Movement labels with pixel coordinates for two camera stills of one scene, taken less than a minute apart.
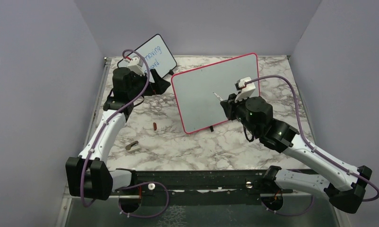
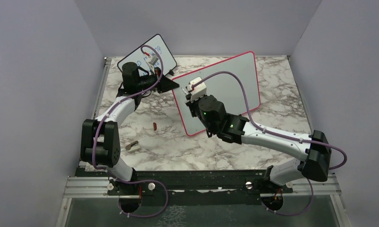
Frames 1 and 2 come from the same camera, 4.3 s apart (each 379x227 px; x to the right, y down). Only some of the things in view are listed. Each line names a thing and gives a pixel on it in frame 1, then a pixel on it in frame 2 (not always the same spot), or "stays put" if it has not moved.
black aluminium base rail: [238, 181] stays put
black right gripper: [229, 105] to [191, 105]
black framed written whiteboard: [157, 53] stays put
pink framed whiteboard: [198, 107] stays put
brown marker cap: [133, 146] stays put
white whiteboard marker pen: [219, 98] to [184, 91]
